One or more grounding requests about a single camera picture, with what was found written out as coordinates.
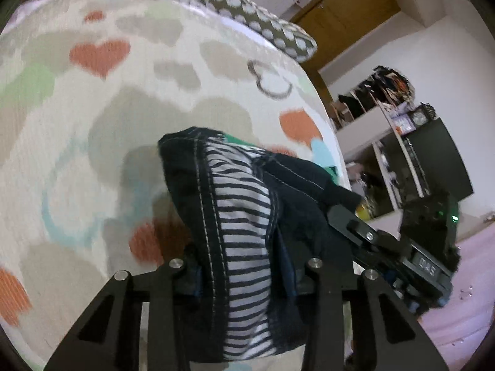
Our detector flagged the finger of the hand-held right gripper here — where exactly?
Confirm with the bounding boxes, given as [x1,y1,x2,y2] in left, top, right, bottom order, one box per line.
[326,203,388,253]

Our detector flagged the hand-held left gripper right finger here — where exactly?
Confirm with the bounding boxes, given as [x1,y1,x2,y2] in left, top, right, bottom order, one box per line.
[297,257,450,371]

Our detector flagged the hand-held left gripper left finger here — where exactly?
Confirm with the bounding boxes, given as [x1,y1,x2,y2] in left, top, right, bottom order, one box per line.
[44,244,202,371]

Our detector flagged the navy striped pants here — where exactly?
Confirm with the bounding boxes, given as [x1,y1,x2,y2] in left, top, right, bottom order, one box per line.
[158,126,365,365]

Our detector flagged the pink cloth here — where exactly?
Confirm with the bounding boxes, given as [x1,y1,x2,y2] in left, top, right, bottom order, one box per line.
[420,211,495,371]

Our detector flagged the white television cabinet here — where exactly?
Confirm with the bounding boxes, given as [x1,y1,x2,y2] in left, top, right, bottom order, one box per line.
[335,104,426,219]

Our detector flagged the black cabinet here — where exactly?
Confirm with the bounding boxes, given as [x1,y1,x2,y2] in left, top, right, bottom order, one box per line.
[401,117,475,211]

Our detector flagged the ornate mantel clock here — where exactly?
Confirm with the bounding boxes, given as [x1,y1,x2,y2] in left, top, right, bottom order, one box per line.
[409,102,438,125]

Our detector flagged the white shoe rack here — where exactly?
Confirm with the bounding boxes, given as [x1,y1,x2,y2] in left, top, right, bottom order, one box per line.
[332,66,415,129]

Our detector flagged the heart patchwork quilt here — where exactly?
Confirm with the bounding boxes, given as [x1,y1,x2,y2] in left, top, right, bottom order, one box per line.
[0,0,353,371]

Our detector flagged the wooden door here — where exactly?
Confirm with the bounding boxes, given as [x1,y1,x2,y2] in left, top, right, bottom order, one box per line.
[289,0,401,72]

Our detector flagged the olive polka dot bolster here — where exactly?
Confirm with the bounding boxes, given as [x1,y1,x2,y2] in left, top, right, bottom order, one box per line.
[199,0,318,62]

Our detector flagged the purple picture frame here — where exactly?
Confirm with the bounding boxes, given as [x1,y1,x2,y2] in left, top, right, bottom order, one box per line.
[394,114,415,135]

